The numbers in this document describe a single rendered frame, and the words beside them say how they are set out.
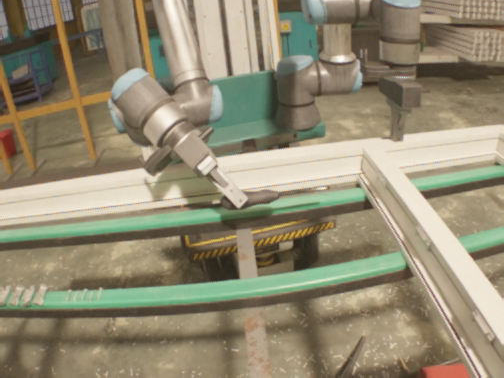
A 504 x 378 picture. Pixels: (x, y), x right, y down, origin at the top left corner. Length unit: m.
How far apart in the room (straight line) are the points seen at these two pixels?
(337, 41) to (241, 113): 0.51
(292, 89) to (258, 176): 0.69
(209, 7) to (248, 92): 0.40
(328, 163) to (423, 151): 0.25
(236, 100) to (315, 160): 0.78
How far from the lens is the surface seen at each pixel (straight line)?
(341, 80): 1.45
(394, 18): 0.77
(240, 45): 1.58
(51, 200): 0.93
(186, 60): 0.89
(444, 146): 0.94
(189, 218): 0.77
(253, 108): 1.57
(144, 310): 0.63
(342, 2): 0.85
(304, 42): 4.39
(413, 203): 0.66
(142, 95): 0.72
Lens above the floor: 1.30
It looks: 30 degrees down
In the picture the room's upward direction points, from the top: 7 degrees counter-clockwise
